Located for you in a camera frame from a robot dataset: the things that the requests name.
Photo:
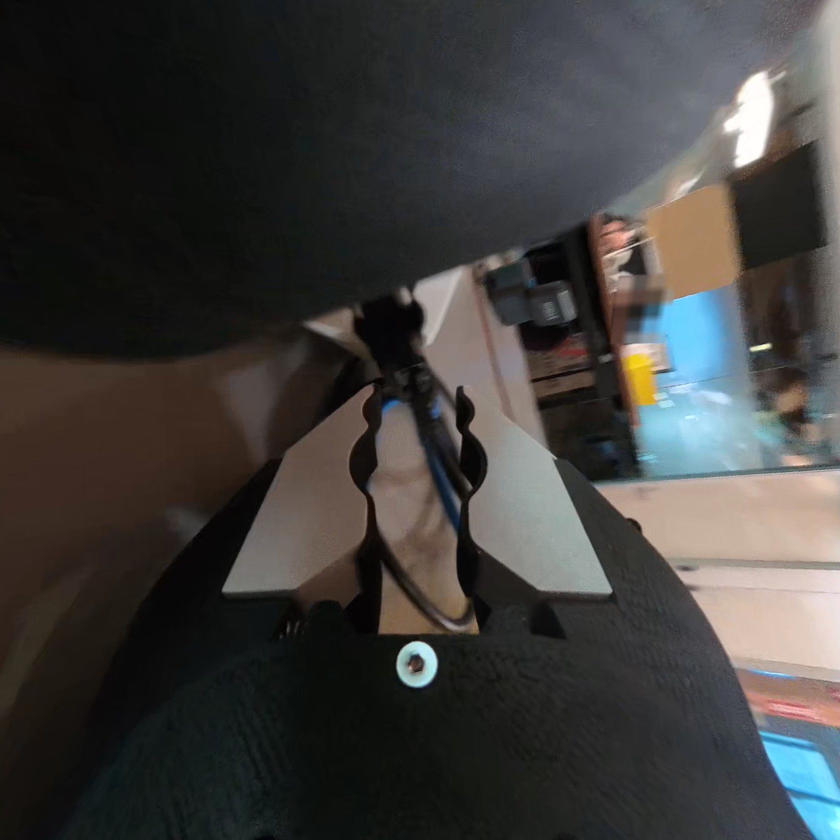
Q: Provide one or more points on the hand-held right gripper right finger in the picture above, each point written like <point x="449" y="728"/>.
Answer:
<point x="538" y="525"/>

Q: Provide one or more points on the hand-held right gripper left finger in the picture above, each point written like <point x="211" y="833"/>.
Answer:
<point x="302" y="525"/>

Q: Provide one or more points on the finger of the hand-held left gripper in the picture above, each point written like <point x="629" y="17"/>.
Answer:
<point x="436" y="308"/>
<point x="341" y="328"/>

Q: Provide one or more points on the black ethernet splitter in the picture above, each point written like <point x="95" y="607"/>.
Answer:
<point x="387" y="321"/>

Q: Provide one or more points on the dark grey device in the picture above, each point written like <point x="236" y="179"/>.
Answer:
<point x="538" y="298"/>

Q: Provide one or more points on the wooden edged desk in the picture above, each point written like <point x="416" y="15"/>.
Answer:
<point x="613" y="394"/>

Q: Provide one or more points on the small yellow plastic bin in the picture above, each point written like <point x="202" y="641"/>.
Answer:
<point x="638" y="380"/>

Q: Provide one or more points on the black wall monitor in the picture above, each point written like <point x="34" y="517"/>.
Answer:
<point x="781" y="203"/>

